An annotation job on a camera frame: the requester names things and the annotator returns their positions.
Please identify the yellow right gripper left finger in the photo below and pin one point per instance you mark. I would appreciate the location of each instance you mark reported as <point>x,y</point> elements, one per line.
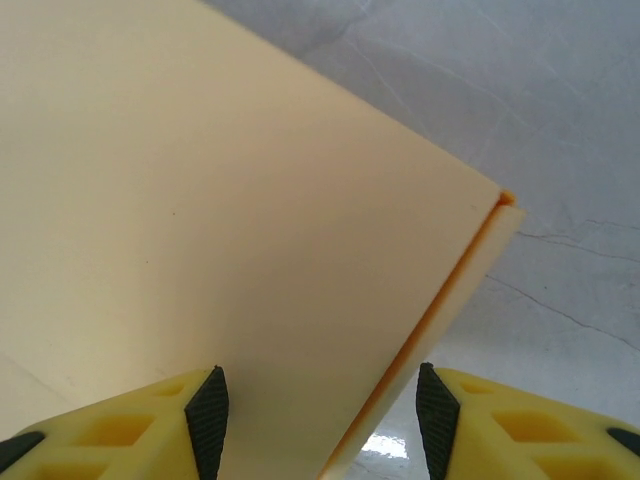
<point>125,430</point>

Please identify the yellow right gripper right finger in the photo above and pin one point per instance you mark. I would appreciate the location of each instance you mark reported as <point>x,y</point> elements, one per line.
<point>525,435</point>

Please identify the yellow paper box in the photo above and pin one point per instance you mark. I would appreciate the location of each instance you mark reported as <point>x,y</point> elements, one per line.
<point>200,200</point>

